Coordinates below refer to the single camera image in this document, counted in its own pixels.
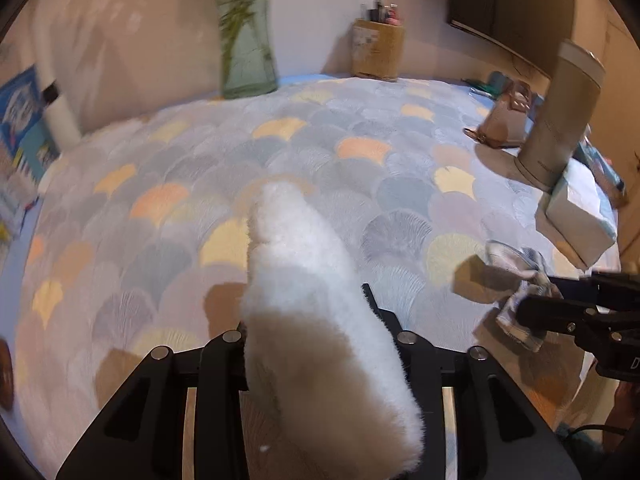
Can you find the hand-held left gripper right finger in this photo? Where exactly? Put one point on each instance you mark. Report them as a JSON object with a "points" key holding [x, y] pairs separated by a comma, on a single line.
{"points": [[390, 322]]}

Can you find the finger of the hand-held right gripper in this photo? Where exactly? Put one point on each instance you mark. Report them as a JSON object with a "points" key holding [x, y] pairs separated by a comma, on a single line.
{"points": [[555, 315], [600, 287]]}

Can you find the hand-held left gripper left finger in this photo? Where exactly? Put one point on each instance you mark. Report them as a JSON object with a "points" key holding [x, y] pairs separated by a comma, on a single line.
{"points": [[225, 355]]}

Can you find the grey white checked cloth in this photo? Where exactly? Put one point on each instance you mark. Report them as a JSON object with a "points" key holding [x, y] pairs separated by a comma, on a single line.
{"points": [[530, 265]]}

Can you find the white fluffy plush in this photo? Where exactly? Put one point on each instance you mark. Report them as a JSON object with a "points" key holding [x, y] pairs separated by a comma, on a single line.
{"points": [[310, 310]]}

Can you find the person's right forearm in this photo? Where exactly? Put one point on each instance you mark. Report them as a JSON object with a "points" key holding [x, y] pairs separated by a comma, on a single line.
{"points": [[625, 405]]}

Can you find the white tissue box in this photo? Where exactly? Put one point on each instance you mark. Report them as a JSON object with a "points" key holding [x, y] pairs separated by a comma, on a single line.
{"points": [[580, 220]]}

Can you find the beige tumbler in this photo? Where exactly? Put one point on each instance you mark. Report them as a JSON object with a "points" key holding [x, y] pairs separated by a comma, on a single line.
{"points": [[560, 125]]}

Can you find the pastel scallop pattern mat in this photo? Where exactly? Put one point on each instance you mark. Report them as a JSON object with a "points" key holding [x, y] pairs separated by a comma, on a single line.
{"points": [[350, 160]]}

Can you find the small brown bag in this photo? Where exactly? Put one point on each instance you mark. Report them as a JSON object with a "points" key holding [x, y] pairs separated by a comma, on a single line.
{"points": [[500, 120]]}

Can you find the brown round object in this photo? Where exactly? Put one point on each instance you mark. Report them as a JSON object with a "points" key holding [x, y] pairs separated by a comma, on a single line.
{"points": [[5, 375]]}

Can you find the green glass cup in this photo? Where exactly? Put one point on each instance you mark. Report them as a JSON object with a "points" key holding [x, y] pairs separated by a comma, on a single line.
{"points": [[496, 79]]}

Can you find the white green pen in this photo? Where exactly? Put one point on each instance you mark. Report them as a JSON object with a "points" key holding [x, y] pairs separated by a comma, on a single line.
{"points": [[477, 87]]}

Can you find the wooden pen holder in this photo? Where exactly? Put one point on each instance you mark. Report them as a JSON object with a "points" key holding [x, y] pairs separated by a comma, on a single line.
{"points": [[377, 50]]}

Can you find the glass vase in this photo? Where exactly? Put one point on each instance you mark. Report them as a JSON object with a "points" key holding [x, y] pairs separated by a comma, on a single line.
{"points": [[247, 70]]}

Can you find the blue cover book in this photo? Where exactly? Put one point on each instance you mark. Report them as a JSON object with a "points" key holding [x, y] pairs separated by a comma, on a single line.
{"points": [[25, 120]]}

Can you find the white lamp post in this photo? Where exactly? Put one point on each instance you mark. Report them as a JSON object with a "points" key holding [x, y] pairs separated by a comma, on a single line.
{"points": [[62, 110]]}

